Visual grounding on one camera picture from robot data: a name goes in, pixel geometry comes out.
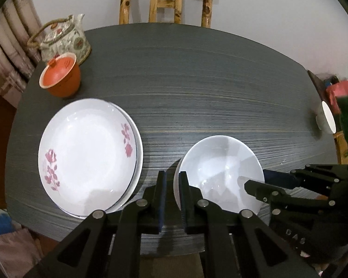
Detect wide white pink-patterned bowl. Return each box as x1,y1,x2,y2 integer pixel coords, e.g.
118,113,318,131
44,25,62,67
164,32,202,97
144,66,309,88
180,135,265,214

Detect small white floral plate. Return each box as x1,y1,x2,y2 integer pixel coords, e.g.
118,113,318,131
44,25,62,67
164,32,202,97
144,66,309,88
38,98,142,218

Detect white bowl red flower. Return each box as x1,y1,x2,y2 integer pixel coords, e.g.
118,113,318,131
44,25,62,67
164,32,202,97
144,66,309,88
173,159,182,210

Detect small white cup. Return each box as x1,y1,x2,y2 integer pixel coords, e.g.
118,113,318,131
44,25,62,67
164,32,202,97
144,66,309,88
316,101,336,134

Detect red cloth bag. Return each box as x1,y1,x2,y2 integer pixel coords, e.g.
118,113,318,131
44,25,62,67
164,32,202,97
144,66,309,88
326,80,348,115

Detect blue foam mat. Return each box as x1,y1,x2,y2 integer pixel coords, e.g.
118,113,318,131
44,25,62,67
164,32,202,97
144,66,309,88
0,208,16,239

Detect orange lidded tea cup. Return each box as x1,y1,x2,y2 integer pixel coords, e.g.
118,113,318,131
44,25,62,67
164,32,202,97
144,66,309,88
39,52,81,98

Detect floral ceramic teapot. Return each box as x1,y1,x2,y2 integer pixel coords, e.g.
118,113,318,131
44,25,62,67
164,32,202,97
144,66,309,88
27,14,92,65

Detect beige patterned curtain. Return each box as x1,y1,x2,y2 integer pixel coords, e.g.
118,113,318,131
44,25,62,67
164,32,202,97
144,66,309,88
0,0,41,107

